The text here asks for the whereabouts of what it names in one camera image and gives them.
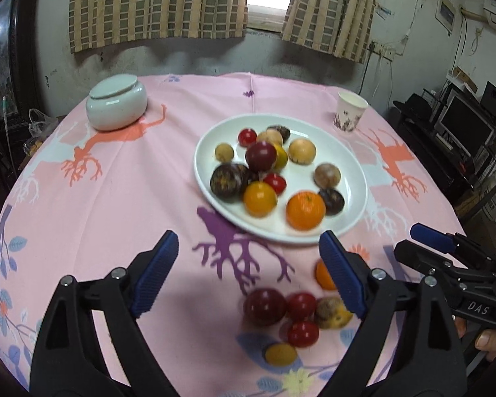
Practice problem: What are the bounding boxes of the large striped pepino melon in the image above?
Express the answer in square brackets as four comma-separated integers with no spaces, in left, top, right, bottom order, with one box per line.
[314,297,354,330]

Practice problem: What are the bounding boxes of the small water chestnut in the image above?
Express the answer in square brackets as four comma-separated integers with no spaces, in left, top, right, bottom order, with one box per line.
[318,188,345,216]

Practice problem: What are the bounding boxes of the round brownish fruit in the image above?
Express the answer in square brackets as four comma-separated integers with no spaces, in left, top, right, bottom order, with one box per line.
[313,163,341,189]

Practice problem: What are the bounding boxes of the orange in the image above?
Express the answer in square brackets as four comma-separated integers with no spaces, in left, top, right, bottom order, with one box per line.
[314,259,337,291]
[286,191,326,231]

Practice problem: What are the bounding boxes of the dark red plum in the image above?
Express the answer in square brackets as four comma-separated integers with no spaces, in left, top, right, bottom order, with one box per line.
[245,141,278,172]
[243,288,287,327]

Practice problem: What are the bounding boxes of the tan round fruit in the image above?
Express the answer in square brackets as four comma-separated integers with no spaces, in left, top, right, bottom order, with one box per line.
[287,138,317,166]

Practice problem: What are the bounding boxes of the yellow orange tomato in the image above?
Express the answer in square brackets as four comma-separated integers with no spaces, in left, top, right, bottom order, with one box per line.
[243,182,278,218]

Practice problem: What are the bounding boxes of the dark water chestnut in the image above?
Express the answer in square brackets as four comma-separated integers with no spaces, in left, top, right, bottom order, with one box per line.
[268,125,291,144]
[209,163,253,201]

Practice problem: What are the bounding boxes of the small red cherry tomato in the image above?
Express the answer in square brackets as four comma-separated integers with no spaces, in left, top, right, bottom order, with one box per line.
[237,128,258,148]

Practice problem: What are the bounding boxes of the small yellow longan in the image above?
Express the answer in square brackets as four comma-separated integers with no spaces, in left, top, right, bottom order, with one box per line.
[214,143,234,163]

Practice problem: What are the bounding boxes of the right hand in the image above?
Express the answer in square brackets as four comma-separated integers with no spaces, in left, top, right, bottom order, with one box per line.
[454,317,496,362]

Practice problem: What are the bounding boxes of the computer monitor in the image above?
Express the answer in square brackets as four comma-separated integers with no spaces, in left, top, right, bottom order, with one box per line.
[435,91,495,159]

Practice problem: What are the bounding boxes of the pink patterned tablecloth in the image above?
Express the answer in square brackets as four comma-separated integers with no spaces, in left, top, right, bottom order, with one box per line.
[0,73,461,396]

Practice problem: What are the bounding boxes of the white oval plate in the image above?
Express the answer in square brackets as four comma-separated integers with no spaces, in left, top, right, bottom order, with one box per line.
[192,113,369,245]

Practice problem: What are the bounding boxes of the floral paper cup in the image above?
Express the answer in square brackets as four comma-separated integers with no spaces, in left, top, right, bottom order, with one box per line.
[334,91,369,132]

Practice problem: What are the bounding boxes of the pale green lidded jar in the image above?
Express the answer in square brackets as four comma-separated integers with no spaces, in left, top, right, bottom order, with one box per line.
[86,73,147,132]

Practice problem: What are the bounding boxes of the right checkered curtain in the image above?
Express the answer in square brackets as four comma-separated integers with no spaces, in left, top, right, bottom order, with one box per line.
[280,0,376,64]

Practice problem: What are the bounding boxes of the checkered curtain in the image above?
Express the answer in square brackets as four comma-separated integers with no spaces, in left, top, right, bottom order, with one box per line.
[280,0,376,64]
[69,0,248,54]

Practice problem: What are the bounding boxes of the left checkered curtain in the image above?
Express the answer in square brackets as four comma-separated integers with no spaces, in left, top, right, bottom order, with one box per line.
[69,0,248,54]

